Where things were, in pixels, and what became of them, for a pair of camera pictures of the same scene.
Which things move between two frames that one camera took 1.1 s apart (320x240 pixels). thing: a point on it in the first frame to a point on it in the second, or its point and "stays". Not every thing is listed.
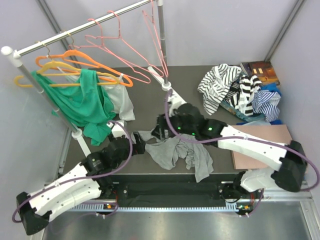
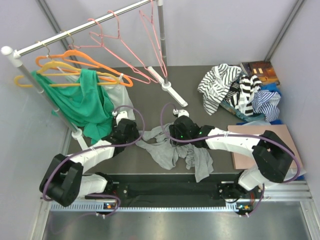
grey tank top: [164, 153] stays
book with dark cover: [264, 70] stays
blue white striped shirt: [266, 103] stays
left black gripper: [138, 148] to [133, 138]
